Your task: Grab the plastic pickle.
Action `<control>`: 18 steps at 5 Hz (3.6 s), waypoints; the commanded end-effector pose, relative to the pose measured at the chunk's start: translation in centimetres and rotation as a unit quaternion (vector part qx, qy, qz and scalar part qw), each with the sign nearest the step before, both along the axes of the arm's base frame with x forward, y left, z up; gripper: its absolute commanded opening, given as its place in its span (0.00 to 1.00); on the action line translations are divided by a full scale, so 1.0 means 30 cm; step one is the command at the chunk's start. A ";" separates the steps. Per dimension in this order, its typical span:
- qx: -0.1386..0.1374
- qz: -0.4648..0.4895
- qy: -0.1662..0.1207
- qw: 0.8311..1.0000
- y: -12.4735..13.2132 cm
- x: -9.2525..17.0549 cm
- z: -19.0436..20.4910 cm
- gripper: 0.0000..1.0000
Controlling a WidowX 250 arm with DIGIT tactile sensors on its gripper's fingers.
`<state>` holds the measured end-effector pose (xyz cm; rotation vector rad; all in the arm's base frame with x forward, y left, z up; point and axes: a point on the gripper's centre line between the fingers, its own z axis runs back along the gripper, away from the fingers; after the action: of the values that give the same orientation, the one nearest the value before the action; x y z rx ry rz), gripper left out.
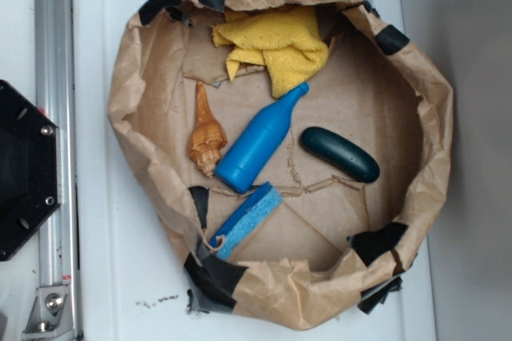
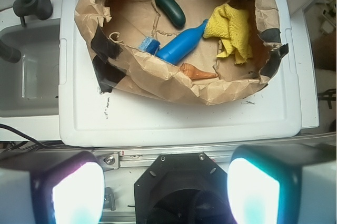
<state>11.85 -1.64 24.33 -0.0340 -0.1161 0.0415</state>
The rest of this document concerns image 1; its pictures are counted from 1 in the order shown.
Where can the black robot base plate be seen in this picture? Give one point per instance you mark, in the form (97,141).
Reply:
(29,170)

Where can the white plastic tray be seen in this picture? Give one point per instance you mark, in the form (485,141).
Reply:
(133,286)

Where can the yellow microfiber cloth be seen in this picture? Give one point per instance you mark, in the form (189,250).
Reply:
(285,40)

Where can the blue plastic bottle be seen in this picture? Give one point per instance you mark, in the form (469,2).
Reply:
(254,147)

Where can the brown paper bag bin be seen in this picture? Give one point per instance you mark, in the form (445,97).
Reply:
(332,240)

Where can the orange brown conch shell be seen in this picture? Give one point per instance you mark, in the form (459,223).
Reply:
(207,137)

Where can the aluminium extrusion rail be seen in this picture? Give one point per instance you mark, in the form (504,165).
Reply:
(59,273)

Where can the metal corner bracket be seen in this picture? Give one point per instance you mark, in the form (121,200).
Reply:
(51,316)

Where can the blue sponge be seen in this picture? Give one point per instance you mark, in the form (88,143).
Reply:
(245,220)

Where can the dark green plastic pickle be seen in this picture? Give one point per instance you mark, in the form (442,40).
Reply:
(340,152)

